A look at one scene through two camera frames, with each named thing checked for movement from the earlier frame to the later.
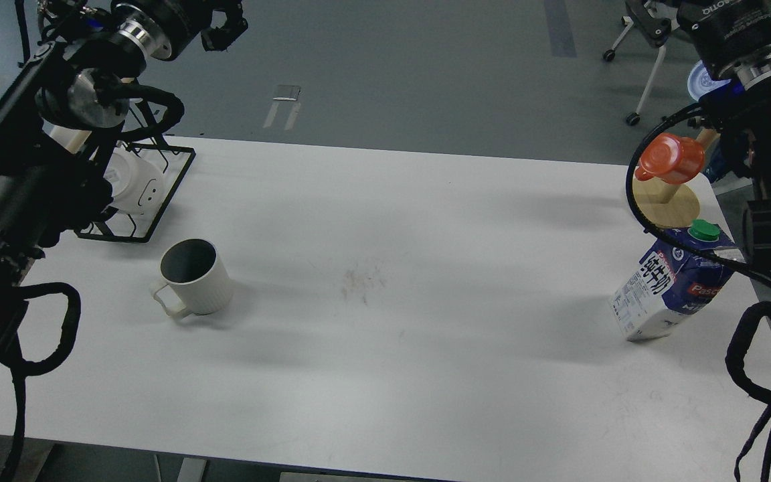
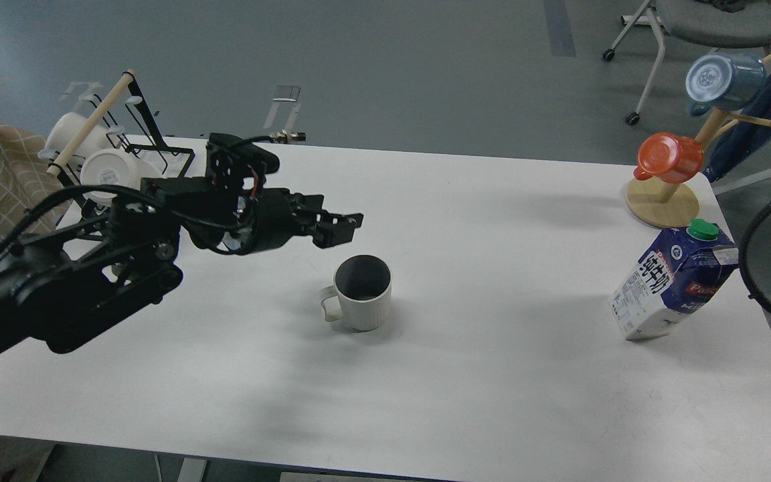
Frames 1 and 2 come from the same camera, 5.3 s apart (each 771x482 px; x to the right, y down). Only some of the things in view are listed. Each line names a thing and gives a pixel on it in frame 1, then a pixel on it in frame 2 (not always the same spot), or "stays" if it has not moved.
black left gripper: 166,28 -> 237,217
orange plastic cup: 670,158 stays
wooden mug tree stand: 670,205 stays
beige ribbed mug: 197,278 -> 363,284
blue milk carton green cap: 671,282 stays
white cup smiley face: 138,185 stays
